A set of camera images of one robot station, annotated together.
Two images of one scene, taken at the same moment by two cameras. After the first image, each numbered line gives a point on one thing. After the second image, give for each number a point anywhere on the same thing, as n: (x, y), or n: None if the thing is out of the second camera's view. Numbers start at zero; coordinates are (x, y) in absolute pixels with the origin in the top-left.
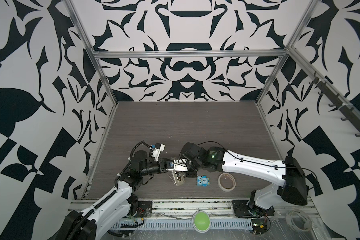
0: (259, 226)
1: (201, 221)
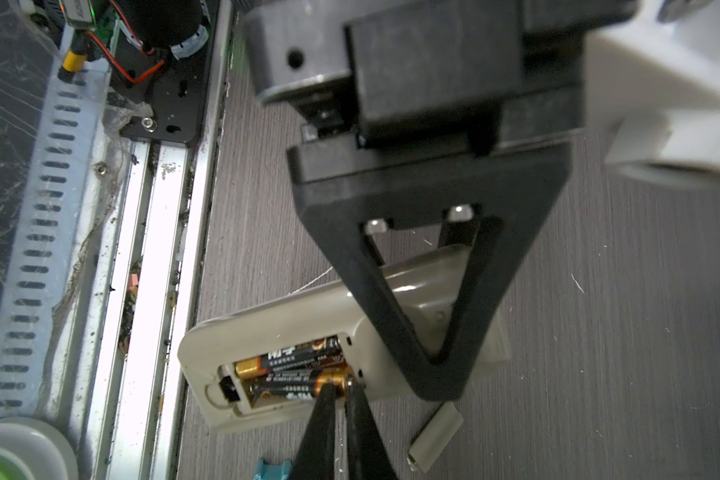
0: None
1: (22, 448)
